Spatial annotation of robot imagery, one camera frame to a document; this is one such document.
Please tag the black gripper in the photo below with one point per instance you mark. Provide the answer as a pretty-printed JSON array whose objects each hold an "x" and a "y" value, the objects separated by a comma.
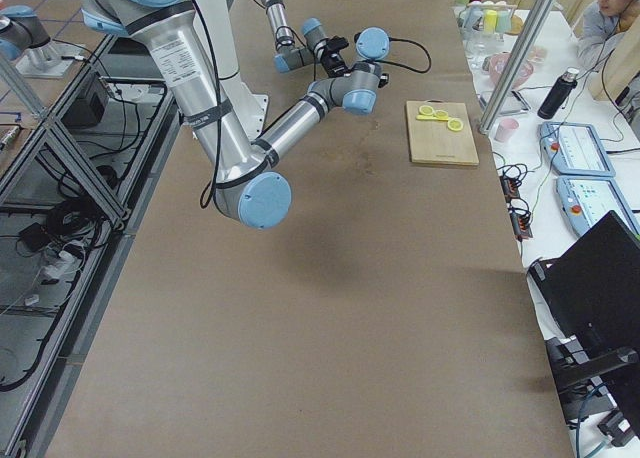
[{"x": 334, "y": 68}]

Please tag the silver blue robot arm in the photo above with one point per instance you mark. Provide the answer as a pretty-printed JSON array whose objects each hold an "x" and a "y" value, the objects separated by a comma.
[
  {"x": 295, "y": 43},
  {"x": 244, "y": 185}
]

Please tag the pink cup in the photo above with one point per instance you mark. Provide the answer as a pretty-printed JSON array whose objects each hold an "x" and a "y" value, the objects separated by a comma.
[{"x": 507, "y": 127}]

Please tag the lemon slice far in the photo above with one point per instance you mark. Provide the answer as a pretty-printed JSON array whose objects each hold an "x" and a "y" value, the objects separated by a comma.
[{"x": 426, "y": 110}]

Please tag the bamboo cutting board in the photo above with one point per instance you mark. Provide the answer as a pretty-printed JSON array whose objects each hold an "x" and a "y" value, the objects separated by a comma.
[{"x": 432, "y": 143}]

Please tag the lemon slice near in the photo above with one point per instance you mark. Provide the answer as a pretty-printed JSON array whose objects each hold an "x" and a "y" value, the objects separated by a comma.
[{"x": 455, "y": 124}]

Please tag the pink bowl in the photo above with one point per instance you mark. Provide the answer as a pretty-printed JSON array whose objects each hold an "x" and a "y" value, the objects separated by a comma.
[{"x": 498, "y": 63}]

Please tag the black water bottle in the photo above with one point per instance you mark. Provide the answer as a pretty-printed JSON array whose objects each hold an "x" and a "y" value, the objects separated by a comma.
[{"x": 558, "y": 94}]

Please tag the teach pendant far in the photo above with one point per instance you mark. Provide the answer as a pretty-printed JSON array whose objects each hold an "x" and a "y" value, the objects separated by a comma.
[{"x": 575, "y": 149}]

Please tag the teach pendant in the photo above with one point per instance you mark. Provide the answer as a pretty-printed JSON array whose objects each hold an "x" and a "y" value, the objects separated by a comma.
[
  {"x": 575, "y": 149},
  {"x": 586, "y": 199}
]

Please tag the seated person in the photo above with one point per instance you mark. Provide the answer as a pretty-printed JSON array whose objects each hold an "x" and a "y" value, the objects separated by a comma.
[{"x": 604, "y": 23}]

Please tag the teach pendant near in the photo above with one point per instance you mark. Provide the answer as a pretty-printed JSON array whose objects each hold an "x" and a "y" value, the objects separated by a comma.
[{"x": 586, "y": 199}]

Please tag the black monitor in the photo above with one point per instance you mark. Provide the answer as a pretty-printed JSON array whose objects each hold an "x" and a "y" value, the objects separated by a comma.
[{"x": 592, "y": 290}]

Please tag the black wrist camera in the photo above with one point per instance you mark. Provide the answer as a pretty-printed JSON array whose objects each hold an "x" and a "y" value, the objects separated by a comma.
[{"x": 334, "y": 45}]

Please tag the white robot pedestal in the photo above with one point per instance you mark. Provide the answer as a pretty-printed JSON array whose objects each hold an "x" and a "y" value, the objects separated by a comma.
[{"x": 250, "y": 108}]

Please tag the aluminium frame post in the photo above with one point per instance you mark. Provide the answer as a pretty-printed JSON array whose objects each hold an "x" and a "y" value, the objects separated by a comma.
[{"x": 532, "y": 25}]

